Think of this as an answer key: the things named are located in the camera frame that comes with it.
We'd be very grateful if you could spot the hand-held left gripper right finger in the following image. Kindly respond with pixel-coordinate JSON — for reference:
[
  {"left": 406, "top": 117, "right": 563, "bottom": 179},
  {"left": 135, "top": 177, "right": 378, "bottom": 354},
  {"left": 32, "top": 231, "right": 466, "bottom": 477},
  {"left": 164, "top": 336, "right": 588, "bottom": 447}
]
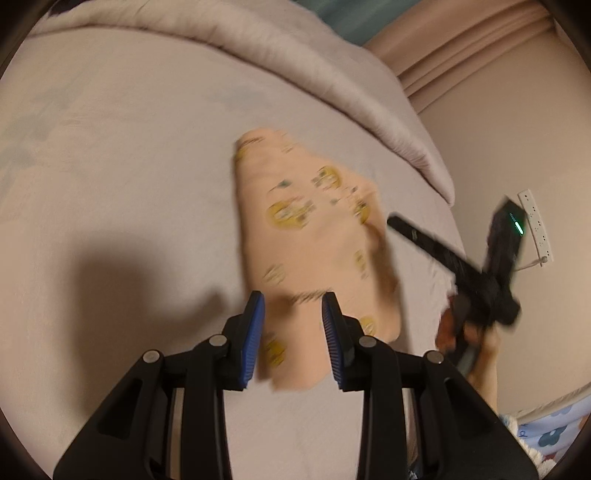
[{"left": 322, "top": 291, "right": 539, "bottom": 480}]

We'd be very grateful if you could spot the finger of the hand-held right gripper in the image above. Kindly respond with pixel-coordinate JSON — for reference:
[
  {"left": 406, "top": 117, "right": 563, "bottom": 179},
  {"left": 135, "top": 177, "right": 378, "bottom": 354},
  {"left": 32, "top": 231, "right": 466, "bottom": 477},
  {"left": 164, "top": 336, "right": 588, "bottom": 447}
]
[{"left": 387, "top": 215, "right": 467, "bottom": 278}]

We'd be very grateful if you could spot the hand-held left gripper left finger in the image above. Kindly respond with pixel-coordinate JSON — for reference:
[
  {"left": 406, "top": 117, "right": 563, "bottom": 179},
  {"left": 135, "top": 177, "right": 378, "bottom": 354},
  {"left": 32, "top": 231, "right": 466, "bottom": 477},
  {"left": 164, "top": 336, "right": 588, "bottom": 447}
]
[{"left": 53, "top": 291, "right": 267, "bottom": 480}]

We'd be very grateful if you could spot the peach cartoon print shirt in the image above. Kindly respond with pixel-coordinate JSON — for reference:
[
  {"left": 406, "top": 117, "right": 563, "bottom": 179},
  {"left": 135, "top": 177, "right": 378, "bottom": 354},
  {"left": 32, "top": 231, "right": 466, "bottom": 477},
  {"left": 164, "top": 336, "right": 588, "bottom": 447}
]
[{"left": 233, "top": 128, "right": 402, "bottom": 393}]

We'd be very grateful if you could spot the person's right forearm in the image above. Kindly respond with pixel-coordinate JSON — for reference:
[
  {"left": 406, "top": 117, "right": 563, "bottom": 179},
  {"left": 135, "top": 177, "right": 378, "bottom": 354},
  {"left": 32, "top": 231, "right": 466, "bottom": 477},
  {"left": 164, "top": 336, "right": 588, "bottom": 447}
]
[{"left": 466, "top": 348, "right": 502, "bottom": 417}]

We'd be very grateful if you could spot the person's right hand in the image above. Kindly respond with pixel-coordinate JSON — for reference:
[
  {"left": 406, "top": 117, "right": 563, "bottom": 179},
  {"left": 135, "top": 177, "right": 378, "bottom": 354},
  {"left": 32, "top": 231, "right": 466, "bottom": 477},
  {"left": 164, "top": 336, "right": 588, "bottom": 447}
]
[{"left": 436, "top": 295, "right": 502, "bottom": 366}]

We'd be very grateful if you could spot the white power strip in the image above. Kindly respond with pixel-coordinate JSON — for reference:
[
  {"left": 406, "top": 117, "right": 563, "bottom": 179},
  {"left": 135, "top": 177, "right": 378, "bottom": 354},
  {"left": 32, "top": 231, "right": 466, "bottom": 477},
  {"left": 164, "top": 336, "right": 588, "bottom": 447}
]
[{"left": 517, "top": 188, "right": 553, "bottom": 260}]

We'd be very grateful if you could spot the floral print cloth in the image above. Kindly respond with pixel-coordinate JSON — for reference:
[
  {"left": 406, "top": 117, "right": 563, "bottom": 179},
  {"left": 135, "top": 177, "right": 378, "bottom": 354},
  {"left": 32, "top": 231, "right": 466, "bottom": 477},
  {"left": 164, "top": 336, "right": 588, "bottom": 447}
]
[{"left": 499, "top": 392, "right": 583, "bottom": 477}]

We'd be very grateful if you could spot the pink curtain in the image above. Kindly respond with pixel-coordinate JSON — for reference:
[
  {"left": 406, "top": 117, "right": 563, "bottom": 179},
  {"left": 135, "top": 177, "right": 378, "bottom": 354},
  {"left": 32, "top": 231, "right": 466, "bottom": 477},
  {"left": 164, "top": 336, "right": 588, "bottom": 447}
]
[{"left": 365, "top": 0, "right": 555, "bottom": 114}]

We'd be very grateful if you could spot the teal curtain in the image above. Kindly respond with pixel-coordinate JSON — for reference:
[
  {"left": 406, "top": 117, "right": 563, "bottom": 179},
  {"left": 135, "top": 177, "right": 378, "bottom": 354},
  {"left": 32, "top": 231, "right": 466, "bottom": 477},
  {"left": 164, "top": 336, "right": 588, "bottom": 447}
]
[{"left": 318, "top": 0, "right": 387, "bottom": 47}]

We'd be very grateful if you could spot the grey folded duvet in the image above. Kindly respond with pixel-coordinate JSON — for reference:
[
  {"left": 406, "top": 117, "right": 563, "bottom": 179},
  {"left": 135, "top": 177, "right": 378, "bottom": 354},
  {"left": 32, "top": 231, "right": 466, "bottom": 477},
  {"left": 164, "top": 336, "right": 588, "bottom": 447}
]
[{"left": 28, "top": 0, "right": 456, "bottom": 207}]

